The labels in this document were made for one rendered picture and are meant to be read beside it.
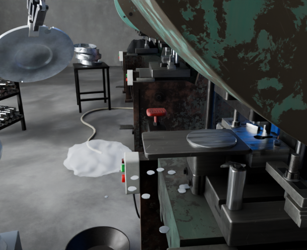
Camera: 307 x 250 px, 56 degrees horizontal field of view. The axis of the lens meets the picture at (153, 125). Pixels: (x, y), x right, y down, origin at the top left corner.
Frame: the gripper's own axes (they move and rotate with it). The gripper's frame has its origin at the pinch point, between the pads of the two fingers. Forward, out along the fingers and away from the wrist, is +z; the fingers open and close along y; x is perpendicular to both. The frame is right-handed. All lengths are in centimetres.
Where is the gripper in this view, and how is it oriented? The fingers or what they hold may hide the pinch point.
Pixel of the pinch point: (33, 26)
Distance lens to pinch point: 103.2
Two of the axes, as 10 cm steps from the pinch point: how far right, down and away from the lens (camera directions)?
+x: -8.2, 1.9, -5.4
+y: -4.1, -8.6, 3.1
